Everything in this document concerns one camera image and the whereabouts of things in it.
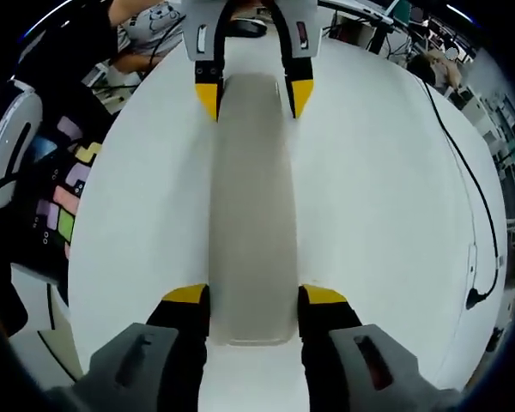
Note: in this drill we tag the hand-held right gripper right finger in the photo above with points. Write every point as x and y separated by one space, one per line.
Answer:
326 326

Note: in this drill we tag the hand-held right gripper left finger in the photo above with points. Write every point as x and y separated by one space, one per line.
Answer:
180 343

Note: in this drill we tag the beige cutlery case lid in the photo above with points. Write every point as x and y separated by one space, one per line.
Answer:
253 214

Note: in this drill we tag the black computer mouse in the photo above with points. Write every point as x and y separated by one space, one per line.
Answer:
249 26

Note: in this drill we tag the white worn chest device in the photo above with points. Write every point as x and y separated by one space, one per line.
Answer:
26 107

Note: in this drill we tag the cluttered office desks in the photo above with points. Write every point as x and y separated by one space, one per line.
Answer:
498 129

